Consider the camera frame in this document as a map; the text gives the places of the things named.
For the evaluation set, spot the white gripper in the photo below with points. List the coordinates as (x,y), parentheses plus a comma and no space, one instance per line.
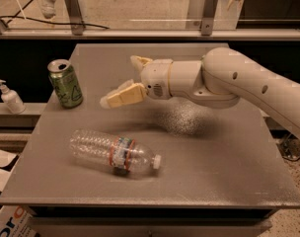
(155,79)

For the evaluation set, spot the green soda can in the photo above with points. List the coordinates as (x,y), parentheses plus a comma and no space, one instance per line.
(65,83)

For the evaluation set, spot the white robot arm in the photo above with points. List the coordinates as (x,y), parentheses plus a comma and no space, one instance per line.
(220,79)

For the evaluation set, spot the clear plastic water bottle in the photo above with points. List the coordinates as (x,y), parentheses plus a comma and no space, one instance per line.
(116,151)

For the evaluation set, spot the white pump lotion bottle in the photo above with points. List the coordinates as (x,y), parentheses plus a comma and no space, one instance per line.
(11,99)

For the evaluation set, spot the white cardboard box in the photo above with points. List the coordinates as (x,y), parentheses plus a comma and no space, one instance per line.
(14,222)

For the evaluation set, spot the left metal bracket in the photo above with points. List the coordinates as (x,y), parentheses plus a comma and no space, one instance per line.
(75,17)

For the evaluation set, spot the metal bracket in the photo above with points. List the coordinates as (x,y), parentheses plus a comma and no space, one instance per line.
(208,15)
(75,17)

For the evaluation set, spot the right metal bracket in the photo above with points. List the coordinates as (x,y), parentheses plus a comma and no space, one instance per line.
(208,15)

